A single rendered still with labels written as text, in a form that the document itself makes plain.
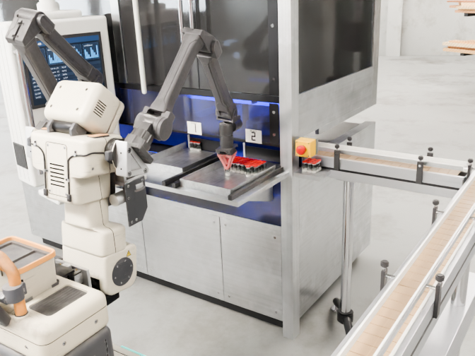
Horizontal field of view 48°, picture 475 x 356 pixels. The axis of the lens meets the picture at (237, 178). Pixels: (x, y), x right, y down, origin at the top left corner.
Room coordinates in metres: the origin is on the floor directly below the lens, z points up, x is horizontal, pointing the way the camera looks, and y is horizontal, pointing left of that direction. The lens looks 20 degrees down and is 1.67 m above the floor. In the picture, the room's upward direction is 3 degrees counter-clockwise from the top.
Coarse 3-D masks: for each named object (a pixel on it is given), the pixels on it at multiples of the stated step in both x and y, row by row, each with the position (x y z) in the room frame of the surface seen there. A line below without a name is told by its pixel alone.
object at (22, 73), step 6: (18, 54) 2.34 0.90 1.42; (18, 60) 2.34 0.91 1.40; (24, 66) 2.35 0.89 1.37; (24, 72) 2.35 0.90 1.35; (24, 78) 2.35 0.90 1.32; (24, 84) 2.34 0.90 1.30; (24, 90) 2.34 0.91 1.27; (24, 96) 2.35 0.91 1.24; (30, 102) 2.35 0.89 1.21; (30, 108) 2.35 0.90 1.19; (30, 114) 2.35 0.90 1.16; (30, 120) 2.34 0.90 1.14
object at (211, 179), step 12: (204, 168) 2.24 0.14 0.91; (216, 168) 2.31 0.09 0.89; (180, 180) 2.11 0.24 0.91; (192, 180) 2.17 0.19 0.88; (204, 180) 2.16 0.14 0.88; (216, 180) 2.16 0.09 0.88; (228, 180) 2.15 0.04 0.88; (240, 180) 2.14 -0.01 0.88; (252, 180) 2.09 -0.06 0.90; (216, 192) 2.00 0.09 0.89; (228, 192) 1.96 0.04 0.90
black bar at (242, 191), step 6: (276, 168) 2.23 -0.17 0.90; (282, 168) 2.24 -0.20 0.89; (264, 174) 2.15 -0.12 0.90; (270, 174) 2.16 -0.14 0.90; (258, 180) 2.09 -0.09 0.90; (264, 180) 2.12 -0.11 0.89; (246, 186) 2.02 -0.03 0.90; (252, 186) 2.05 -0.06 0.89; (234, 192) 1.96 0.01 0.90; (240, 192) 1.97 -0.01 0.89; (228, 198) 1.93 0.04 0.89; (234, 198) 1.94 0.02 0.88
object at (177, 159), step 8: (184, 144) 2.66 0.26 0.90; (160, 152) 2.51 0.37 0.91; (168, 152) 2.56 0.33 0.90; (176, 152) 2.60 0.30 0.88; (184, 152) 2.59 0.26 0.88; (192, 152) 2.59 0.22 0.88; (200, 152) 2.58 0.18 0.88; (208, 152) 2.58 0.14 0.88; (160, 160) 2.47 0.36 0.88; (168, 160) 2.47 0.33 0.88; (176, 160) 2.46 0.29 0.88; (184, 160) 2.45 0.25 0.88; (192, 160) 2.45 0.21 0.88; (200, 160) 2.35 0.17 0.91; (152, 168) 2.35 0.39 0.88; (160, 168) 2.32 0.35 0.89; (168, 168) 2.29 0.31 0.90; (176, 168) 2.27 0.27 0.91; (184, 168) 2.26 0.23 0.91
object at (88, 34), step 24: (0, 24) 2.42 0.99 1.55; (72, 24) 2.59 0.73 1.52; (96, 24) 2.68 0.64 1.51; (0, 48) 2.45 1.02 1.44; (48, 48) 2.50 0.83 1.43; (96, 48) 2.66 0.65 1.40; (0, 72) 2.49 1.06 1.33; (72, 72) 2.56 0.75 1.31; (24, 120) 2.39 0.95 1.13; (24, 144) 2.40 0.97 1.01; (24, 168) 2.43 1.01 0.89
